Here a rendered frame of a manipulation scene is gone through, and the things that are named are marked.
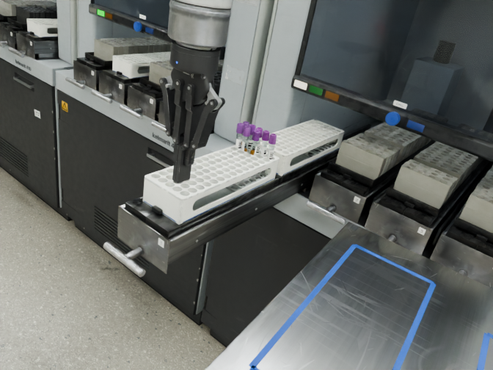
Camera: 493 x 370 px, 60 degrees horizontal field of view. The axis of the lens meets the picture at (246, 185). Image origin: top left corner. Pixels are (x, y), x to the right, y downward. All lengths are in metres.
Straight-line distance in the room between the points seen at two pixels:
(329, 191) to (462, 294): 0.39
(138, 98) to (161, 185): 0.70
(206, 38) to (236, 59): 0.59
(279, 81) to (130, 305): 1.04
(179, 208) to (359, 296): 0.32
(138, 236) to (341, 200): 0.48
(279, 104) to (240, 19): 0.25
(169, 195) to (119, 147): 0.84
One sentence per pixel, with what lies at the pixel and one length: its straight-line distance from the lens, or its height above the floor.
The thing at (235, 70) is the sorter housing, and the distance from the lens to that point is 1.24.
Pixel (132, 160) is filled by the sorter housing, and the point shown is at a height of 0.56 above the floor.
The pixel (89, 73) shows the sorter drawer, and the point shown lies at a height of 0.79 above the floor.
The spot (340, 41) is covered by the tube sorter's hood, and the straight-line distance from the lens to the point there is 1.05.
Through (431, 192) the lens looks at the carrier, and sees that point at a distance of 1.03.
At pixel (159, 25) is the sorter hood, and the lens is 1.43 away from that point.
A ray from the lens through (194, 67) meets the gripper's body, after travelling 0.66.
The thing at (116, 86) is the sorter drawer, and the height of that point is 0.79.
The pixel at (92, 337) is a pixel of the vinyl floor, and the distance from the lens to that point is 1.65.
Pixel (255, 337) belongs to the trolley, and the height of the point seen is 0.82.
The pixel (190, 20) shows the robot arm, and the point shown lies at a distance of 0.65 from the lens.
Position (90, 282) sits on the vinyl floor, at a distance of 1.85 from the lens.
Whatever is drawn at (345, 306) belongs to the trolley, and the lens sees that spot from 0.66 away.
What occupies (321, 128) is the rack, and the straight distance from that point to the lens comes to 1.18.
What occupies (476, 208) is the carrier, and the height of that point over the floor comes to 0.86.
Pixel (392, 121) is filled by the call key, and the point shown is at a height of 0.98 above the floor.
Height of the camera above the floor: 1.24
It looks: 28 degrees down
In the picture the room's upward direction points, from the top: 11 degrees clockwise
